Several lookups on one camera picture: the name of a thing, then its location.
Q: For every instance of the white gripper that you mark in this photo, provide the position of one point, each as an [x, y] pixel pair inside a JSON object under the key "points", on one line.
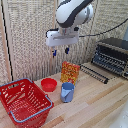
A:
{"points": [[61, 37]]}

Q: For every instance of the beige woven folding screen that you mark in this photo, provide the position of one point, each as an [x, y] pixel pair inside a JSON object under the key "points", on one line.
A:
{"points": [[30, 36]]}

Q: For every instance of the red plastic bowl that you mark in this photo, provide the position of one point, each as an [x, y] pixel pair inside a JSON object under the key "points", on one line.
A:
{"points": [[49, 84]]}

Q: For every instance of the blue plastic cup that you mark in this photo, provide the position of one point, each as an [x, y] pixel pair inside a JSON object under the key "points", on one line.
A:
{"points": [[67, 92]]}

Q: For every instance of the black toaster oven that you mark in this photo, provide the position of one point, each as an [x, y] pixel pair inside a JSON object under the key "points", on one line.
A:
{"points": [[111, 56]]}

